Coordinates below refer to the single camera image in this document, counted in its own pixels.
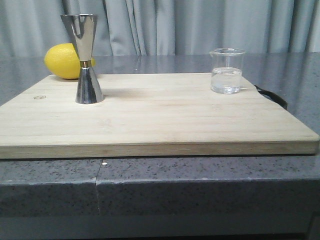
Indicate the small glass beaker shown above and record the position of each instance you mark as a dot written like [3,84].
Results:
[227,70]

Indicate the steel double jigger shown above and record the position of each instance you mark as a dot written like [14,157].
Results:
[81,29]

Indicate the wooden cutting board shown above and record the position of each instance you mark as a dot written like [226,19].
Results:
[164,114]

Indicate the yellow lemon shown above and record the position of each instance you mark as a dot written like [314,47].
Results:
[62,61]

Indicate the grey curtain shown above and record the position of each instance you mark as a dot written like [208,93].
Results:
[28,28]

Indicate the black cutting board handle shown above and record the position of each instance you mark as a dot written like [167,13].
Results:
[273,97]

